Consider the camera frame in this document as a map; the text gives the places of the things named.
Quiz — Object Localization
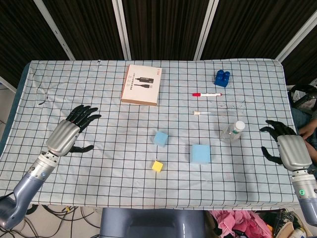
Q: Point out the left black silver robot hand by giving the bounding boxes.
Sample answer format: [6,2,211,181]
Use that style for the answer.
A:
[46,104,102,157]

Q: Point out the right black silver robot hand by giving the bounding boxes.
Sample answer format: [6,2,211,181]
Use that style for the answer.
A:
[259,119,313,171]

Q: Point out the small light blue cube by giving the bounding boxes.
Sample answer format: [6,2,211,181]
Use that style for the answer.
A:
[153,131,169,148]

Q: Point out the small yellow foam cube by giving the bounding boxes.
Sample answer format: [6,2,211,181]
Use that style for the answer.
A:
[151,160,164,173]

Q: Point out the black-checked light blue tablecloth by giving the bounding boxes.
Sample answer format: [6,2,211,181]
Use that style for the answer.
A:
[0,59,313,210]

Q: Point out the clear plastic bottle white cap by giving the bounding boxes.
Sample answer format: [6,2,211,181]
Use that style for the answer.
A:
[220,120,246,144]

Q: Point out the pink crumpled cloth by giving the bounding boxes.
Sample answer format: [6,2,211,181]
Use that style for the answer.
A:
[210,210,273,238]

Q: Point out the large light blue foam cube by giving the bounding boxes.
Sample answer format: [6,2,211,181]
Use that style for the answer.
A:
[189,144,211,164]

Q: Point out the dark blue toy brick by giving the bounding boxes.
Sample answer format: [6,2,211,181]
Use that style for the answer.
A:
[213,69,232,88]

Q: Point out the white marker with red cap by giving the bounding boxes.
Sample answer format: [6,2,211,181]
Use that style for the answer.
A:
[192,92,223,97]

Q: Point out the clear tube with white cap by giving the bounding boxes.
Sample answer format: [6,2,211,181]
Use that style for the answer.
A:
[193,110,238,117]

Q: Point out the blue-grey robot torso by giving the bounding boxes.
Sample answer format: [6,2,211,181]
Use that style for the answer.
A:
[100,207,206,238]

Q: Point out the black chair frame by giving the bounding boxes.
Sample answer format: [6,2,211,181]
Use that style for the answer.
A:
[288,83,317,112]

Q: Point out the tangled floor cables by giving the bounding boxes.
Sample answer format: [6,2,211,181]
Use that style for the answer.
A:
[0,204,102,238]

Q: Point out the cardboard cable product box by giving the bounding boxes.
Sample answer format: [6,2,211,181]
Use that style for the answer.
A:
[120,64,163,107]

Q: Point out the white partition post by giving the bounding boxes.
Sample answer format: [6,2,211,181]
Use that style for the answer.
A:
[33,0,75,60]
[111,0,132,60]
[276,0,317,62]
[193,0,220,60]

